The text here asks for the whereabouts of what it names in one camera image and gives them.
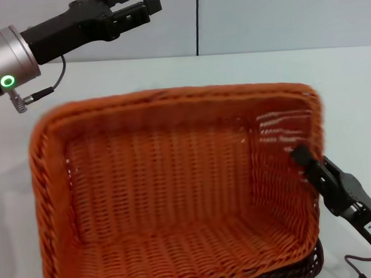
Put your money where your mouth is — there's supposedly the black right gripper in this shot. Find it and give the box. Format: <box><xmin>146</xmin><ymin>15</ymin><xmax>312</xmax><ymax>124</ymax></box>
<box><xmin>288</xmin><ymin>140</ymin><xmax>371</xmax><ymax>258</ymax></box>

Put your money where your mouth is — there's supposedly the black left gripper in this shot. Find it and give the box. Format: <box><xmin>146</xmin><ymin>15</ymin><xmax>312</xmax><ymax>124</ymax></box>
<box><xmin>18</xmin><ymin>0</ymin><xmax>165</xmax><ymax>67</ymax></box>

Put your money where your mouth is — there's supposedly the orange woven basket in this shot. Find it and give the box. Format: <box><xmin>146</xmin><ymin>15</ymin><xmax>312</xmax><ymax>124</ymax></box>
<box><xmin>25</xmin><ymin>78</ymin><xmax>336</xmax><ymax>278</ymax></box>

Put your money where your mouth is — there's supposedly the brown woven basket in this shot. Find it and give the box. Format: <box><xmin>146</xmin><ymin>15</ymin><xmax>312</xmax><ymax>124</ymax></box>
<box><xmin>235</xmin><ymin>238</ymin><xmax>326</xmax><ymax>278</ymax></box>

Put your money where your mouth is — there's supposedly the dark red cable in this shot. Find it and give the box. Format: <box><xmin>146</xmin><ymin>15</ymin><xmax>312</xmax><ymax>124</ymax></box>
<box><xmin>343</xmin><ymin>248</ymin><xmax>371</xmax><ymax>278</ymax></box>

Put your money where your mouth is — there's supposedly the grey cable with metal plug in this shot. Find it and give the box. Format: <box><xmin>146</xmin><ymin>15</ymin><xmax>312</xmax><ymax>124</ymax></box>
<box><xmin>6</xmin><ymin>54</ymin><xmax>70</xmax><ymax>115</ymax></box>

